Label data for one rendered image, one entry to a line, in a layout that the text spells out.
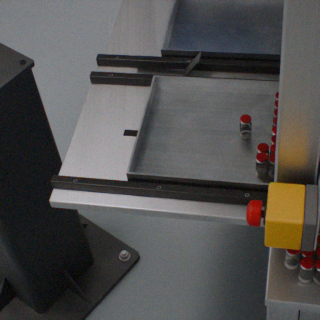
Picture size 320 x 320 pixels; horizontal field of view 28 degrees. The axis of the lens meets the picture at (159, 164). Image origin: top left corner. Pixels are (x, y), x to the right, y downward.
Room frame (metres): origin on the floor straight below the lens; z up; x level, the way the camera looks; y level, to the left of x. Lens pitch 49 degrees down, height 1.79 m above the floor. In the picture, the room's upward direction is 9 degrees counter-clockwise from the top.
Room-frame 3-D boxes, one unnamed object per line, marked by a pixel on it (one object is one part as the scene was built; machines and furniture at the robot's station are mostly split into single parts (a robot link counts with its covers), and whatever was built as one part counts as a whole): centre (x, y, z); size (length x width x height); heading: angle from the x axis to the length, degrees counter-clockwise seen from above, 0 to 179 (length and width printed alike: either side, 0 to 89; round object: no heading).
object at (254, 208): (0.56, -0.14, 1.00); 0.04 x 0.04 x 0.04; 73
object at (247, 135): (0.83, -0.17, 0.90); 0.02 x 0.02 x 0.04
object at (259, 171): (0.73, -0.18, 0.91); 0.02 x 0.02 x 0.05
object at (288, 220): (0.55, -0.18, 1.00); 0.08 x 0.07 x 0.07; 73
